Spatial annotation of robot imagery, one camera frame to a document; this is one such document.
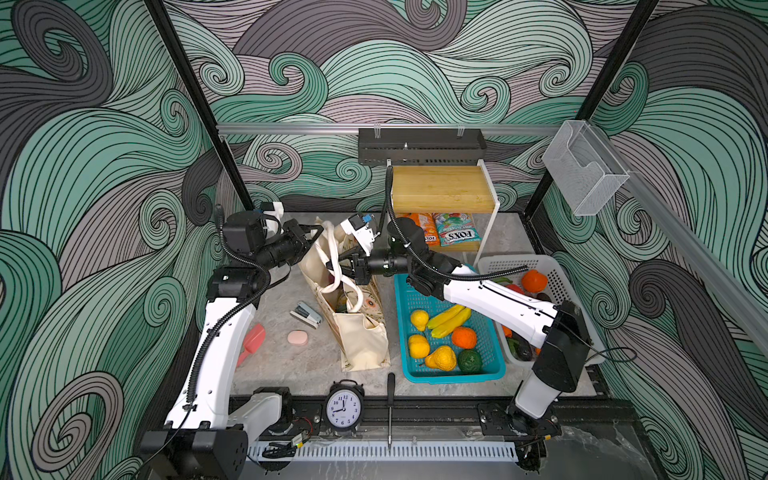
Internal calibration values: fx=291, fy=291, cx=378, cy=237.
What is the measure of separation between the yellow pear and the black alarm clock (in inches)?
8.0

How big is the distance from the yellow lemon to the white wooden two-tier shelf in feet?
0.71

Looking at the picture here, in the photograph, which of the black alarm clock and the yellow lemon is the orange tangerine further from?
the black alarm clock

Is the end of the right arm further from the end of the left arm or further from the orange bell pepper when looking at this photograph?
the orange bell pepper

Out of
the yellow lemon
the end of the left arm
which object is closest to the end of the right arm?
the end of the left arm

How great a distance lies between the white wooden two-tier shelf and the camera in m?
0.80

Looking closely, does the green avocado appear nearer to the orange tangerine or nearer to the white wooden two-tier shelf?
the orange tangerine

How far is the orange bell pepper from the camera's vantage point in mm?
946

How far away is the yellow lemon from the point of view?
88 cm

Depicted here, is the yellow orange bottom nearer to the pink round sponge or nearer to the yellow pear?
the yellow pear
